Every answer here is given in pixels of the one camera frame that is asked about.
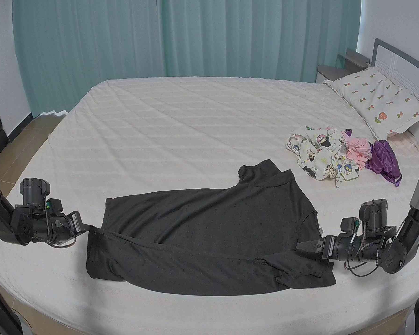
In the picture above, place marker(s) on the black T-shirt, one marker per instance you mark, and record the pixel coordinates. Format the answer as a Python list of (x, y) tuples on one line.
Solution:
[(209, 236)]

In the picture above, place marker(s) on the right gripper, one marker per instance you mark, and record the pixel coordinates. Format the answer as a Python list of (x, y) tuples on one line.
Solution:
[(340, 248)]

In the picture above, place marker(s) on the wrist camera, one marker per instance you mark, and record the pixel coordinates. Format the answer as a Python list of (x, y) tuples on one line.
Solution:
[(349, 225), (55, 207)]

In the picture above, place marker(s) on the blue-green curtain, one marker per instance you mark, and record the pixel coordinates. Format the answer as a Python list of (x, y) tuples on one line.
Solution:
[(258, 26), (90, 40)]

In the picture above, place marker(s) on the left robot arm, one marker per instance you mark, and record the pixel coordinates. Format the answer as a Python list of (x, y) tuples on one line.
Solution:
[(24, 222)]

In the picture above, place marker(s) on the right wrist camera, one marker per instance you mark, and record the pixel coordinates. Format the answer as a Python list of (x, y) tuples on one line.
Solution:
[(349, 225)]

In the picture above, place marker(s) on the grey bedside table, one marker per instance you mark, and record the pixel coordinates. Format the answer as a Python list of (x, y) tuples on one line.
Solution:
[(338, 70)]

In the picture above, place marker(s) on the white printed pillow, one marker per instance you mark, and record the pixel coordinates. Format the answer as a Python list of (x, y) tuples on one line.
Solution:
[(377, 96)]

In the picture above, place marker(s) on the white printed garment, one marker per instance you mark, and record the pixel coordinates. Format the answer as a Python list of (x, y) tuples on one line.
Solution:
[(317, 152)]

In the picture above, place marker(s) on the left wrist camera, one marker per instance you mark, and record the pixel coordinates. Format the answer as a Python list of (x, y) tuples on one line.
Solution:
[(55, 207)]

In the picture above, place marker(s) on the pink garment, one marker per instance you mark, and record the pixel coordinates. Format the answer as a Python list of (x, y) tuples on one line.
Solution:
[(358, 152)]

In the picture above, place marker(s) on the bed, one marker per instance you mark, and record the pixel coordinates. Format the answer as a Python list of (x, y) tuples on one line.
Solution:
[(195, 124)]

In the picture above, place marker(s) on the purple garment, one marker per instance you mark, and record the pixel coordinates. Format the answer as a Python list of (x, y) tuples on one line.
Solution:
[(384, 159)]

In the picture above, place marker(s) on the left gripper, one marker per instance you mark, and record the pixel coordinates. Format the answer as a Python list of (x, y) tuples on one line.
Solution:
[(69, 227)]

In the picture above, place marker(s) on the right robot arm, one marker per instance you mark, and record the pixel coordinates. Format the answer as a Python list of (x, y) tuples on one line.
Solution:
[(415, 218)]

